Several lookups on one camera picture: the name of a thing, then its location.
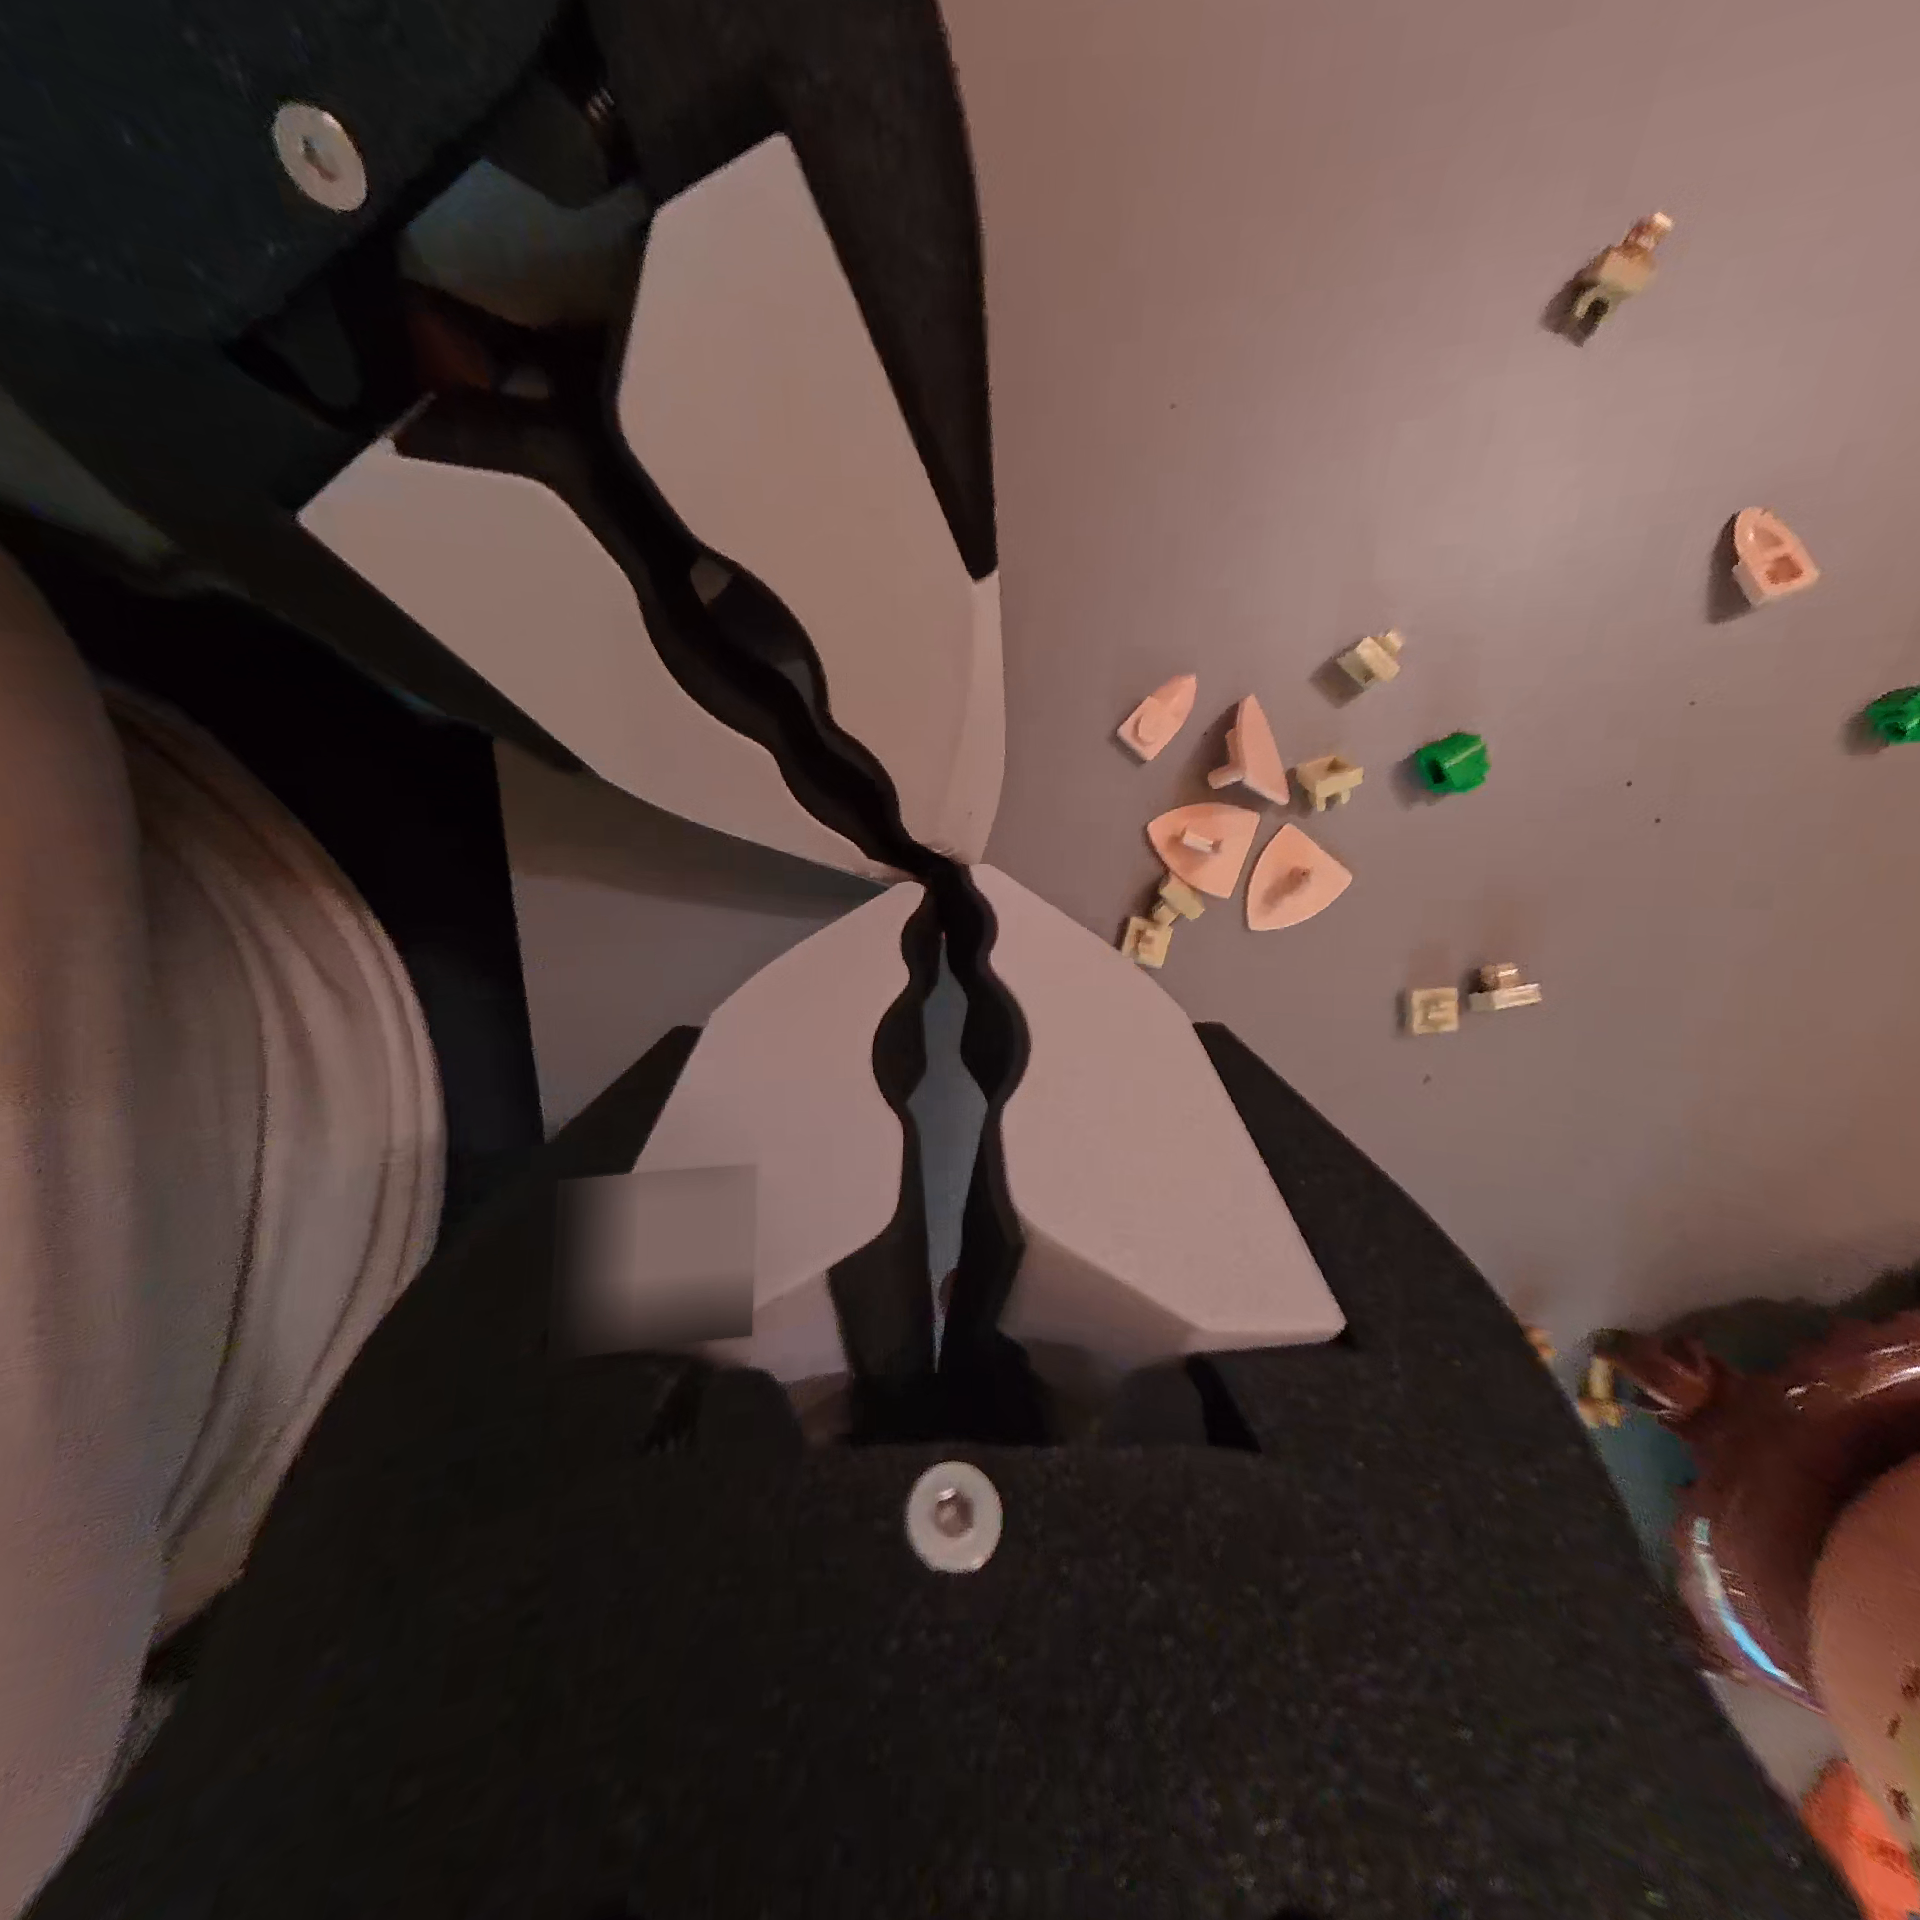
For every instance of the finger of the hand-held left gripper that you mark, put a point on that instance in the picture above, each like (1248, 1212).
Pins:
(523, 600)
(810, 421)

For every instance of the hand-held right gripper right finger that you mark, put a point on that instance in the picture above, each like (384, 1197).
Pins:
(1141, 1172)

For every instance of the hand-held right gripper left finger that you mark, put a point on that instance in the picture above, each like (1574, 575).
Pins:
(810, 1080)

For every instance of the grey desk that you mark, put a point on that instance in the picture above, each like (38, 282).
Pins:
(1499, 1201)

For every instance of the scattered pale pink petal bricks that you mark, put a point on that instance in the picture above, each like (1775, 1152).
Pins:
(1201, 844)

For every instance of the green small brick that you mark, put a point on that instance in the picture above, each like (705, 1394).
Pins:
(1893, 716)
(1449, 762)

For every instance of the scattered tan small bricks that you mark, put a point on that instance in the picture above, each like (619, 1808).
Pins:
(1367, 661)

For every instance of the person's pale shirt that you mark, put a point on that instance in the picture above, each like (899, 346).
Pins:
(181, 1125)

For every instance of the orange brick separator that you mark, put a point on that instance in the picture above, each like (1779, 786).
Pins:
(1862, 1846)

